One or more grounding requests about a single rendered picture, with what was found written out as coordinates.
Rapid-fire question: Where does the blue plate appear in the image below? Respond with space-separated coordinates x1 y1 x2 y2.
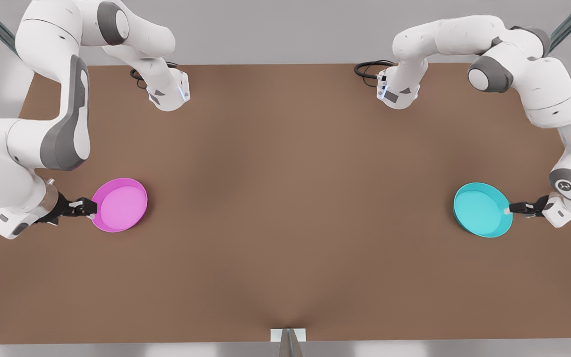
453 182 514 238

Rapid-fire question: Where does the pink plate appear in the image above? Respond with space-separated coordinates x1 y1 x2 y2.
91 178 148 233

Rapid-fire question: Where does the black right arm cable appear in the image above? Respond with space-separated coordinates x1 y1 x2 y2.
130 61 179 90

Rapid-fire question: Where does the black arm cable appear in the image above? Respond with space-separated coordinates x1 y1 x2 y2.
130 61 179 90
354 60 396 88

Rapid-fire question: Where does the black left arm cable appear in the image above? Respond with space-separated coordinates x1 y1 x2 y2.
354 60 396 88

